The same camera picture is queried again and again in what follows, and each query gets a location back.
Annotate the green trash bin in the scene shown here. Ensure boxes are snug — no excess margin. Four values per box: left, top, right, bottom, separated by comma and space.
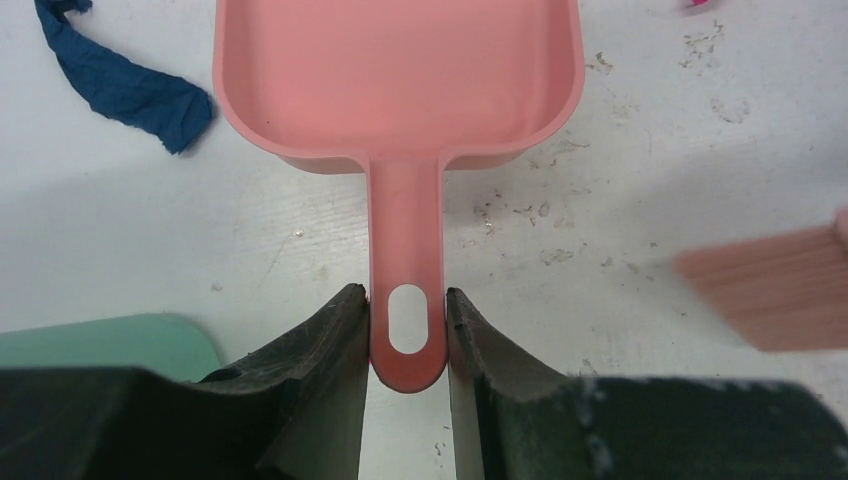
1, 313, 223, 381

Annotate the dark blue paper scrap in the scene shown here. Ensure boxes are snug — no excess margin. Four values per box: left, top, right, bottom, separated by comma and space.
34, 1, 216, 155

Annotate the pink dustpan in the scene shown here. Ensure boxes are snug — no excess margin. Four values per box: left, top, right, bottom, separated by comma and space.
213, 1, 585, 393

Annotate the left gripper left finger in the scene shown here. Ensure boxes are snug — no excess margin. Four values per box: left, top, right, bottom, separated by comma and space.
1, 284, 369, 479

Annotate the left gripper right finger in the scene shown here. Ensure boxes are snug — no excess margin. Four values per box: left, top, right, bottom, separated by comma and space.
446, 288, 847, 479

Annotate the pink hand brush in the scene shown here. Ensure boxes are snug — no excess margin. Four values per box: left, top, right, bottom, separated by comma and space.
674, 209, 847, 352

